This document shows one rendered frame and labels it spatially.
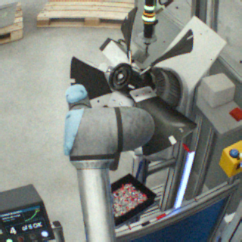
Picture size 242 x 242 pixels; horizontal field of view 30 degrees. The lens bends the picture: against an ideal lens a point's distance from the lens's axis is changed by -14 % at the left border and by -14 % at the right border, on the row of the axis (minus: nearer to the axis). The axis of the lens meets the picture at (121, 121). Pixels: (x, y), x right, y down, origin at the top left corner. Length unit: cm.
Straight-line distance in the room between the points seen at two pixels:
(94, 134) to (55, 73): 282
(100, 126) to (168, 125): 60
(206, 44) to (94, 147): 101
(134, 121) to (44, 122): 235
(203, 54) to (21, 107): 199
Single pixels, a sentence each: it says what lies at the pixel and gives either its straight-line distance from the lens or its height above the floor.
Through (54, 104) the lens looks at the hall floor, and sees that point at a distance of 373.
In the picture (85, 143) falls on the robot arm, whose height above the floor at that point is 151.
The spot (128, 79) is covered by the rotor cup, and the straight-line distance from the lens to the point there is 190.
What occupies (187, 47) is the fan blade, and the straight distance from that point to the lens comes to 180.
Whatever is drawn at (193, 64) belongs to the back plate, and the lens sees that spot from 210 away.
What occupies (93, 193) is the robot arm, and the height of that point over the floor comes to 141.
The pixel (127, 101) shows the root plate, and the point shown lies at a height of 112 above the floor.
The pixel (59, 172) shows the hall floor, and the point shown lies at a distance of 323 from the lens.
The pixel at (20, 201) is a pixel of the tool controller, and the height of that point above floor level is 125.
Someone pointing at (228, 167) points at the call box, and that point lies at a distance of 192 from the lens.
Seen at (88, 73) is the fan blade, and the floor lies 112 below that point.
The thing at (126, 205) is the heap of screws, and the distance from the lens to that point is 195.
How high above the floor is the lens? 238
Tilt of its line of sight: 42 degrees down
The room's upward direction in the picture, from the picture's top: 3 degrees clockwise
